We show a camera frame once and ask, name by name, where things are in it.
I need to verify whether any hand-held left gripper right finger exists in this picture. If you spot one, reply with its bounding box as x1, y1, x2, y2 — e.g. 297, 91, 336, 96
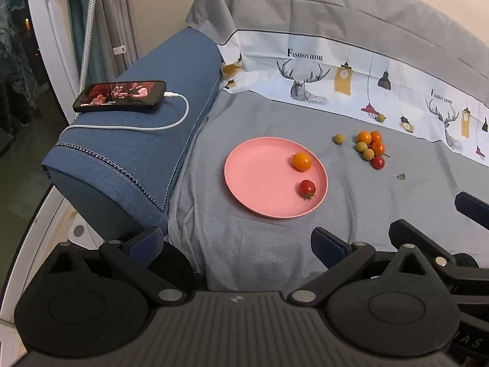
287, 227, 451, 308

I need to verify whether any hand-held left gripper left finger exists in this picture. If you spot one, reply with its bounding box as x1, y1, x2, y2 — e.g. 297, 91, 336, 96
30, 226, 188, 307

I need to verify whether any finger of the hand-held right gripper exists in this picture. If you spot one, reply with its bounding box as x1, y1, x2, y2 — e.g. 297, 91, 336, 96
388, 219, 459, 269
454, 191, 489, 232

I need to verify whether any orange kumquat with stem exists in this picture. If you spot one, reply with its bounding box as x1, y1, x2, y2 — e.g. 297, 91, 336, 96
371, 141, 391, 159

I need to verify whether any pink plate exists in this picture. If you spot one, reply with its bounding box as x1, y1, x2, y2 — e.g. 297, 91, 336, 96
224, 137, 329, 219

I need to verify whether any red cherry tomato with calyx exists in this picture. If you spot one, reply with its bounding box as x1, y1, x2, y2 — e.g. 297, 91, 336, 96
299, 180, 317, 201

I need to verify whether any yellow-orange kumquat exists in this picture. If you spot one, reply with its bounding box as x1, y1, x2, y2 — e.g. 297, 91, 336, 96
292, 152, 313, 172

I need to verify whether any grey sheet with printed band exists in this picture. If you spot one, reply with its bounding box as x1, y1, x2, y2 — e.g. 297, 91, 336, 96
168, 0, 489, 291

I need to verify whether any black smartphone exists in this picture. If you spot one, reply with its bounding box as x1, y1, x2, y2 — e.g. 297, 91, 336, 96
72, 80, 167, 114

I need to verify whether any blue sofa armrest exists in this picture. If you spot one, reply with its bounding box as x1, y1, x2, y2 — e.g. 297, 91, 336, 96
41, 28, 226, 238

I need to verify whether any teal curtain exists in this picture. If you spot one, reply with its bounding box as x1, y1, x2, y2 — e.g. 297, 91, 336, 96
63, 0, 94, 85

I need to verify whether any grey curtain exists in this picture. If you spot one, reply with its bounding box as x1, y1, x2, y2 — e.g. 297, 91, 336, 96
90, 0, 145, 85

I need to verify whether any white charging cable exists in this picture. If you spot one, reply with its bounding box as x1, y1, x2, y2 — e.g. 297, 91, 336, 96
69, 91, 190, 132

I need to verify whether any speckled braided cord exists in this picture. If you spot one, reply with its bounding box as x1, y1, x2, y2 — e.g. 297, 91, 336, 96
78, 0, 101, 93

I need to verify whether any white door frame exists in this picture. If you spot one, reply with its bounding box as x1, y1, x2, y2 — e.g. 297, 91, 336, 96
23, 0, 83, 127

